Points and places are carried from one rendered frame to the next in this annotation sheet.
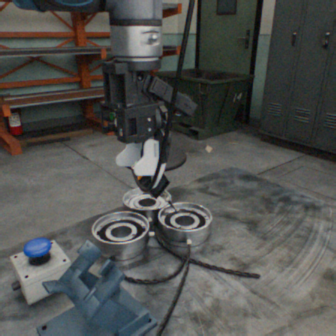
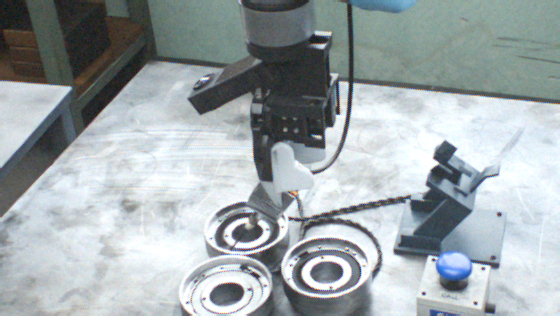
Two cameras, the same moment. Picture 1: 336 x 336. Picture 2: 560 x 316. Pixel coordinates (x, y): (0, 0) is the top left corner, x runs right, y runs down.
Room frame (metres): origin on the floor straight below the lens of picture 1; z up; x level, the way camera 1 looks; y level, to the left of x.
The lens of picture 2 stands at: (0.93, 0.79, 1.57)
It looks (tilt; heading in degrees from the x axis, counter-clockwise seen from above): 33 degrees down; 238
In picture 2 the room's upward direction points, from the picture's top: 4 degrees counter-clockwise
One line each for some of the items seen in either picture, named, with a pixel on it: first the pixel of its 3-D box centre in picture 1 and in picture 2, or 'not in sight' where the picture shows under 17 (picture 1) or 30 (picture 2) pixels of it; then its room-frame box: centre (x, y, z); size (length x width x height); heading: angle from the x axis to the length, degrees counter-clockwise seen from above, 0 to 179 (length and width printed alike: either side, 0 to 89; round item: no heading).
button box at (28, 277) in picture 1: (38, 270); (458, 296); (0.39, 0.20, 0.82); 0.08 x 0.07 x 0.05; 128
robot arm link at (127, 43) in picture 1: (138, 43); (279, 15); (0.50, 0.04, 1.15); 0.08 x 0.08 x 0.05
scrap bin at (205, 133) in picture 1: (200, 102); not in sight; (3.99, -0.41, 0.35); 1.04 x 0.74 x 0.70; 38
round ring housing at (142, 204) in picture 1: (147, 205); (227, 299); (0.60, 0.05, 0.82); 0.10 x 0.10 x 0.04
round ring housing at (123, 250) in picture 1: (121, 235); (327, 277); (0.49, 0.09, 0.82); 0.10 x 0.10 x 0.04
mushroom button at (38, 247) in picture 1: (39, 256); (453, 277); (0.39, 0.20, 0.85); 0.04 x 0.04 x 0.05
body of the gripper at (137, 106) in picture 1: (135, 100); (291, 85); (0.50, 0.05, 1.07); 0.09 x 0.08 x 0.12; 131
